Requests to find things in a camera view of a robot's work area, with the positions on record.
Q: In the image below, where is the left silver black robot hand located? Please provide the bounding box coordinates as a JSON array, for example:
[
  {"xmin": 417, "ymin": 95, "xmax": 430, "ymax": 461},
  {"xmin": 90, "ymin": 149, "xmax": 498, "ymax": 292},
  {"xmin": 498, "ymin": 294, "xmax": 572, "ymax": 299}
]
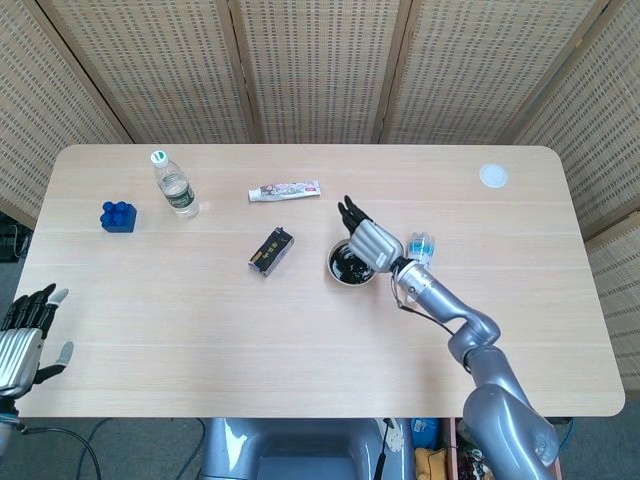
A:
[{"xmin": 0, "ymin": 283, "xmax": 75, "ymax": 401}]

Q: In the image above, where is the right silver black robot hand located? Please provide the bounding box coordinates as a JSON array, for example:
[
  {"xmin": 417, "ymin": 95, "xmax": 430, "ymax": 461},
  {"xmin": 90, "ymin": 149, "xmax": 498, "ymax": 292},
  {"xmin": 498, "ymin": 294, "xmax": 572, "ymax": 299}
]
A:
[{"xmin": 337, "ymin": 195, "xmax": 404, "ymax": 274}]

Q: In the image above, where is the blue label water bottle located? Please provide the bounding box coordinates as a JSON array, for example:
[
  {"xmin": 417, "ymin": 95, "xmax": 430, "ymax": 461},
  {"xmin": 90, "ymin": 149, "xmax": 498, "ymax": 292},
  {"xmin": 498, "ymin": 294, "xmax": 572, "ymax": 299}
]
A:
[{"xmin": 407, "ymin": 231, "xmax": 440, "ymax": 271}]

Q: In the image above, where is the white toothpaste tube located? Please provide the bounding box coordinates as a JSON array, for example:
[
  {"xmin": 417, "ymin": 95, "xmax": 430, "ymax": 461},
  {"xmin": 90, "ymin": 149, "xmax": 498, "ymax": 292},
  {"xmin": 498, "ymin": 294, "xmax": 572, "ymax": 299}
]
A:
[{"xmin": 247, "ymin": 182, "xmax": 322, "ymax": 203}]

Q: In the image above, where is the black and purple carton box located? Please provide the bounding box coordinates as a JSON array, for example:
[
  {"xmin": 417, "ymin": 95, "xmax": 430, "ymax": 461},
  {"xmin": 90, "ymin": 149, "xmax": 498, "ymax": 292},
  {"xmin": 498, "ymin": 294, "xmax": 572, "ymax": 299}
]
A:
[{"xmin": 248, "ymin": 227, "xmax": 295, "ymax": 277}]

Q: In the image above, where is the white round table grommet cap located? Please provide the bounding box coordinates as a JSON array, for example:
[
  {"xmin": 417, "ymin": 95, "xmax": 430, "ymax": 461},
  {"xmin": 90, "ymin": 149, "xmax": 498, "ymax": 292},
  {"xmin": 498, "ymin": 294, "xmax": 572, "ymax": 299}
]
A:
[{"xmin": 478, "ymin": 163, "xmax": 511, "ymax": 189}]

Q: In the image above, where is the blue studded building block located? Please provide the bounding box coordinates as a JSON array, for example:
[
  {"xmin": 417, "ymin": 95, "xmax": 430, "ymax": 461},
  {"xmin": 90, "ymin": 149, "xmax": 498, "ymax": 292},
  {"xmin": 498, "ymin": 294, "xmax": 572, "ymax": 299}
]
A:
[{"xmin": 99, "ymin": 200, "xmax": 138, "ymax": 234}]

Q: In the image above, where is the woven bamboo folding screen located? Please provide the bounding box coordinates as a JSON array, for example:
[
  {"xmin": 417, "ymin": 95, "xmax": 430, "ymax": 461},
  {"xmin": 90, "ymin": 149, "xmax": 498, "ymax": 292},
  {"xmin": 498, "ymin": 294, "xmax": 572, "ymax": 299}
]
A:
[{"xmin": 0, "ymin": 0, "xmax": 640, "ymax": 381}]

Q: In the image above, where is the blue plastic bag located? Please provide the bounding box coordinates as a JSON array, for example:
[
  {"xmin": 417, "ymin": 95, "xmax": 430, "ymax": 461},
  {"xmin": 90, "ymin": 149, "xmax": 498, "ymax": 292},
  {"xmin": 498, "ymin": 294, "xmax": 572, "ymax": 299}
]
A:
[{"xmin": 410, "ymin": 417, "xmax": 441, "ymax": 449}]

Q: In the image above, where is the green label water bottle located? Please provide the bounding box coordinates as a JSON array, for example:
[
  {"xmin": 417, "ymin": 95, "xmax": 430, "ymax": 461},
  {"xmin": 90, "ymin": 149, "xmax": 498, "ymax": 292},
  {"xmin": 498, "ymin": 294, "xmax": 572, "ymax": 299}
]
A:
[{"xmin": 149, "ymin": 149, "xmax": 200, "ymax": 218}]

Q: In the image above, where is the grey robot torso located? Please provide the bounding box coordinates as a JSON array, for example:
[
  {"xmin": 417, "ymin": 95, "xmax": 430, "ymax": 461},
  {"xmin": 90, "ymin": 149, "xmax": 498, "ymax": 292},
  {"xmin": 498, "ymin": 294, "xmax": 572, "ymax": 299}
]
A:
[{"xmin": 199, "ymin": 417, "xmax": 416, "ymax": 480}]

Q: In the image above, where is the yellow cloth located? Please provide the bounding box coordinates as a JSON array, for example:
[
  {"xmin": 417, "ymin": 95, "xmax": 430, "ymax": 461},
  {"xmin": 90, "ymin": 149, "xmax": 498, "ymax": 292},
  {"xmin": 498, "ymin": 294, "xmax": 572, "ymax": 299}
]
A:
[{"xmin": 414, "ymin": 447, "xmax": 450, "ymax": 480}]

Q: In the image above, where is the crate of mixed clutter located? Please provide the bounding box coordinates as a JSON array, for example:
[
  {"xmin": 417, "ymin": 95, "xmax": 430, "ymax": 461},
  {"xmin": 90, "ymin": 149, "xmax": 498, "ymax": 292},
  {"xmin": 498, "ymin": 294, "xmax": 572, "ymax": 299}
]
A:
[{"xmin": 448, "ymin": 417, "xmax": 484, "ymax": 480}]

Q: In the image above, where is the black cable along right arm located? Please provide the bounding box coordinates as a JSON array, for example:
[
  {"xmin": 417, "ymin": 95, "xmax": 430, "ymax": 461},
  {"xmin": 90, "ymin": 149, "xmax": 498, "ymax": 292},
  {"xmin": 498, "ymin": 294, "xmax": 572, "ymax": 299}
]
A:
[{"xmin": 391, "ymin": 279, "xmax": 459, "ymax": 337}]

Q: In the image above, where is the black floor cable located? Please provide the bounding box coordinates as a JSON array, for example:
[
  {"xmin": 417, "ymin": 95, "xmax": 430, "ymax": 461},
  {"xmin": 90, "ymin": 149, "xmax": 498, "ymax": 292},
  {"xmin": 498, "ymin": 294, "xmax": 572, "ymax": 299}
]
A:
[{"xmin": 18, "ymin": 423, "xmax": 101, "ymax": 480}]

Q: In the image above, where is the white perforated bracket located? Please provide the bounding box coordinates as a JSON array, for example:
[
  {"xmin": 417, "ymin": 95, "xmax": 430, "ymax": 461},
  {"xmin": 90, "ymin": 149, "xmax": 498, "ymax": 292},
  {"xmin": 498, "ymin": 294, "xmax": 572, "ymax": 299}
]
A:
[{"xmin": 382, "ymin": 418, "xmax": 407, "ymax": 454}]

